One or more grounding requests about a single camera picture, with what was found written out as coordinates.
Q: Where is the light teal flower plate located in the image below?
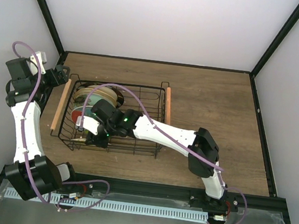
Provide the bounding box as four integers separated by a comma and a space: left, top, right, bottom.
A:
73, 93, 103, 108

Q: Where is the red and teal plate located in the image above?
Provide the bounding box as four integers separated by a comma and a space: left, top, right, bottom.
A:
70, 105, 96, 127

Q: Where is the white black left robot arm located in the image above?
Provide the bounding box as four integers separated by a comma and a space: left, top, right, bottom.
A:
5, 57, 78, 201

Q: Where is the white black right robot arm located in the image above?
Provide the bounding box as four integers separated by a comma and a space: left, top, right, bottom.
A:
78, 99, 226, 209

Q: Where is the dark brown plate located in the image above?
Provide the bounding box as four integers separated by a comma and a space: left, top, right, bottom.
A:
82, 82, 124, 108

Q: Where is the beige floral plate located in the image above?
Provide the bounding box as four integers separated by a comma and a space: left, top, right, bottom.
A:
73, 87, 117, 107

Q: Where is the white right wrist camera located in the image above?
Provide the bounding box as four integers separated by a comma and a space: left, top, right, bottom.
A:
75, 116, 100, 136

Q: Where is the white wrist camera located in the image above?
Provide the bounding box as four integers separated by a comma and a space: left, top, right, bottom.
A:
75, 116, 100, 136
29, 52, 47, 75

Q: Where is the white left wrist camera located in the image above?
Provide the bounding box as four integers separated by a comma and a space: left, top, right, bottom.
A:
29, 52, 47, 75

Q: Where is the black wire dish rack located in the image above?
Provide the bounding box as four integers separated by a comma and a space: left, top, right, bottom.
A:
56, 79, 171, 157

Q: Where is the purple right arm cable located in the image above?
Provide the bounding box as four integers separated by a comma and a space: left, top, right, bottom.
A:
69, 80, 261, 224

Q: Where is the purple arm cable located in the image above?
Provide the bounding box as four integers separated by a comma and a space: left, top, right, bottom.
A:
0, 40, 127, 219
69, 80, 261, 224

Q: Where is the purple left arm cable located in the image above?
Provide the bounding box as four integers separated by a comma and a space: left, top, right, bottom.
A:
0, 40, 127, 219

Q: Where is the white slotted cable duct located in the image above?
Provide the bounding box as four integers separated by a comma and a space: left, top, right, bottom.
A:
4, 187, 209, 223

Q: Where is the black enclosure frame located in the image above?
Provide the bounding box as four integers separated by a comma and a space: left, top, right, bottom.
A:
0, 0, 299, 224

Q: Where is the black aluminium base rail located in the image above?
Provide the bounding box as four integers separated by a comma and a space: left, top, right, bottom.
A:
1, 164, 288, 219

